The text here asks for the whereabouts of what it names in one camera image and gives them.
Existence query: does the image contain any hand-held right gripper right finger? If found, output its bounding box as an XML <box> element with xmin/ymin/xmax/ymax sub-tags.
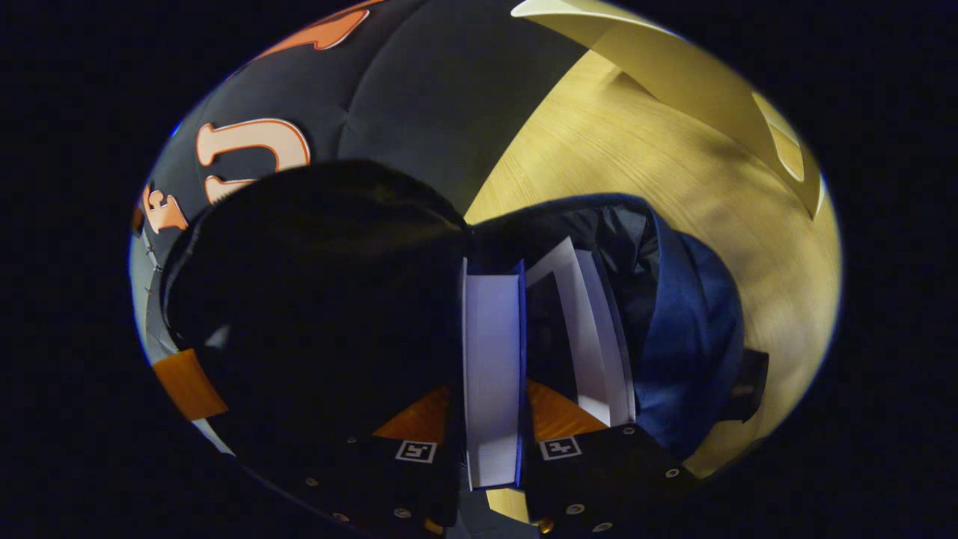
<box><xmin>522</xmin><ymin>377</ymin><xmax>703</xmax><ymax>537</ymax></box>

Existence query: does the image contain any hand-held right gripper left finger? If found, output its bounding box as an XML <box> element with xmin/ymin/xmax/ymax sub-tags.
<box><xmin>288</xmin><ymin>384</ymin><xmax>461</xmax><ymax>539</ymax></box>

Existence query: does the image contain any dark cover book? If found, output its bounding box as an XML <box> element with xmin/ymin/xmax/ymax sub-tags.
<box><xmin>524</xmin><ymin>237</ymin><xmax>638</xmax><ymax>429</ymax></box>

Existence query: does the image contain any blue schoolbag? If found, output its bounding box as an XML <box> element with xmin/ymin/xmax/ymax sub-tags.
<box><xmin>161</xmin><ymin>159</ymin><xmax>772</xmax><ymax>480</ymax></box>

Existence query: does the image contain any blue cover book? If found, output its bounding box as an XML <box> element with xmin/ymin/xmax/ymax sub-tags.
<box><xmin>460</xmin><ymin>258</ymin><xmax>528</xmax><ymax>492</ymax></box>

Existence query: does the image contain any white bookshelf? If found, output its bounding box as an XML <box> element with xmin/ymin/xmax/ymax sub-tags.
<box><xmin>511</xmin><ymin>0</ymin><xmax>824</xmax><ymax>219</ymax></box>

